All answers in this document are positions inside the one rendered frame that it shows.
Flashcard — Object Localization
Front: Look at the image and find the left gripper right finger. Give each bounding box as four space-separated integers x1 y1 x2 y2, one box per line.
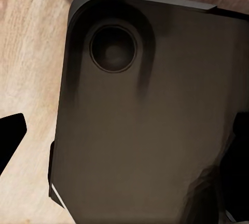
232 113 249 154

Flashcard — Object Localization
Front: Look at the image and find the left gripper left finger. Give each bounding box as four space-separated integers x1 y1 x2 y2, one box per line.
0 113 27 175

